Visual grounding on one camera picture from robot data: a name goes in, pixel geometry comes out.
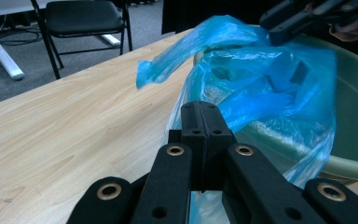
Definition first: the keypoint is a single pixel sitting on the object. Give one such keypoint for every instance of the blue plastic bag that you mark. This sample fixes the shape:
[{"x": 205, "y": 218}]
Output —
[{"x": 261, "y": 93}]

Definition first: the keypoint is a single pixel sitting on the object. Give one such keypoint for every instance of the green plastic basin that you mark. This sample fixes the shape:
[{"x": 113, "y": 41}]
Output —
[{"x": 357, "y": 102}]

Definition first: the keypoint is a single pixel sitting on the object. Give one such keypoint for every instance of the black folding chair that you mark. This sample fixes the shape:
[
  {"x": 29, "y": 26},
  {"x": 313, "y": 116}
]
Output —
[{"x": 84, "y": 18}]

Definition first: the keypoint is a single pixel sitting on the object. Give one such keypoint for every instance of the black curtain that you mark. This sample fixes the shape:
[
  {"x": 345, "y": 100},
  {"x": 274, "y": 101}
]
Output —
[{"x": 211, "y": 12}]

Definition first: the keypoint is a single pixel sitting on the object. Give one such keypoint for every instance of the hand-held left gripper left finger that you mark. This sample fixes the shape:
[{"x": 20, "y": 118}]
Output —
[{"x": 192, "y": 137}]

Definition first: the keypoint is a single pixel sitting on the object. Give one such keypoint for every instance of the white table frame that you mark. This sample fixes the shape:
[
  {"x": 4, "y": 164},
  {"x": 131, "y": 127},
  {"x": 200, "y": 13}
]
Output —
[{"x": 0, "y": 49}]

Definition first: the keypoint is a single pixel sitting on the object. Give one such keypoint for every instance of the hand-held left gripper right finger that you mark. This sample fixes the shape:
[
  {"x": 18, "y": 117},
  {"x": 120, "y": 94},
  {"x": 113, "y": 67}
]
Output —
[{"x": 219, "y": 137}]

